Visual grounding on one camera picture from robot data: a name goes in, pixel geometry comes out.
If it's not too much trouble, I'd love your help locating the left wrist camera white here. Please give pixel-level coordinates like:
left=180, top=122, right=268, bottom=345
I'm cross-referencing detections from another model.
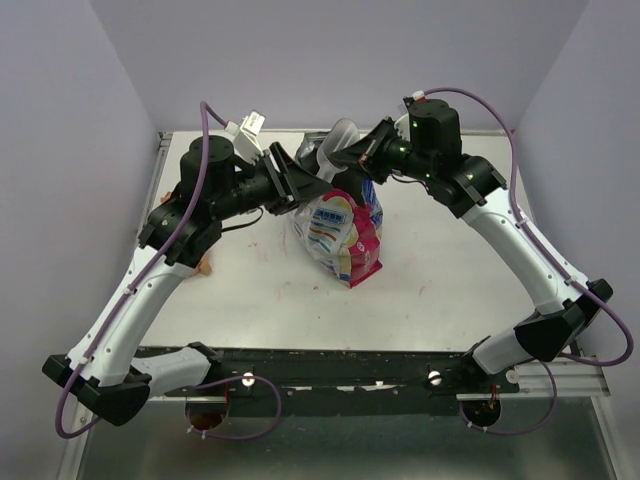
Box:
left=225, top=110, right=266, bottom=163

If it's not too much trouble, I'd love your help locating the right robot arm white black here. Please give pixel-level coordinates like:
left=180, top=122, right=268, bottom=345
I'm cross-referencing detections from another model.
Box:
left=328, top=99, right=613, bottom=392

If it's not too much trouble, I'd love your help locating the clear plastic scoop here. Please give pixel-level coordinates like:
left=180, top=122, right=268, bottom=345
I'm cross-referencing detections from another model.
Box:
left=316, top=118, right=360, bottom=183

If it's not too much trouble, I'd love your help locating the pink cat-shaped pet bowl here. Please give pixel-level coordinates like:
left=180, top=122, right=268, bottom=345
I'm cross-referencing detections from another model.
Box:
left=159, top=191, right=213, bottom=277

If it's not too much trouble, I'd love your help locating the black mounting base rail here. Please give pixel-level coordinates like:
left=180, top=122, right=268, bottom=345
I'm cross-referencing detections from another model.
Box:
left=164, top=348, right=519, bottom=418

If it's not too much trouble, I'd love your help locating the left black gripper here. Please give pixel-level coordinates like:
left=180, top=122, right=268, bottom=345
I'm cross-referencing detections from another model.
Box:
left=211, top=140, right=334, bottom=221

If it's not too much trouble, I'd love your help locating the pet food bag pink white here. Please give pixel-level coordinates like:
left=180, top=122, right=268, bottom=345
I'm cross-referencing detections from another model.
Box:
left=291, top=132, right=383, bottom=288

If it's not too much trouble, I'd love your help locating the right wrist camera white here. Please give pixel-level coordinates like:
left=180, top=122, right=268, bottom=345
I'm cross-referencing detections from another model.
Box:
left=394, top=90, right=425, bottom=140

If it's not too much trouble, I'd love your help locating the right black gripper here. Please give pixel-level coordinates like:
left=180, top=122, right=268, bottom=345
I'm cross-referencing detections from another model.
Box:
left=329, top=116, right=434, bottom=186

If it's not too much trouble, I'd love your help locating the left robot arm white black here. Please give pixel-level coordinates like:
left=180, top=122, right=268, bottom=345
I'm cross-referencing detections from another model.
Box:
left=42, top=135, right=332, bottom=426

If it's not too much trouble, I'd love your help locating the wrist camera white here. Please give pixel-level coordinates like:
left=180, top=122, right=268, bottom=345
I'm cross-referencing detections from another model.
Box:
left=394, top=90, right=425, bottom=140
left=225, top=110, right=266, bottom=163

